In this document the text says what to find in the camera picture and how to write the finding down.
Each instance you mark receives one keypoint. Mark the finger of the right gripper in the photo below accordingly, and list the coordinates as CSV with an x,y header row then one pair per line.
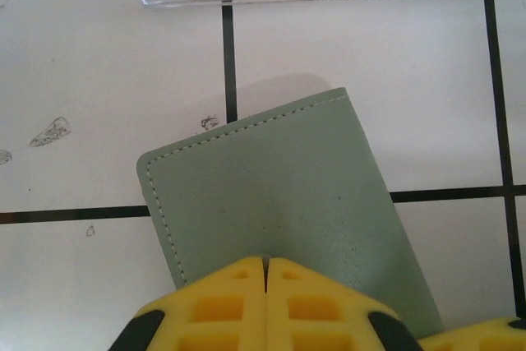
x,y
485,338

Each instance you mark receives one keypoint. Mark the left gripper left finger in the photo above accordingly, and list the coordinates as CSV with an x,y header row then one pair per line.
x,y
255,318

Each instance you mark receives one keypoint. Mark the green leather card holder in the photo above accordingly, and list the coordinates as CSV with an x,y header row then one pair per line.
x,y
267,182

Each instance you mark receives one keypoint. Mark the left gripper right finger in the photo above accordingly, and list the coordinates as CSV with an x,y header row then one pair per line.
x,y
275,318

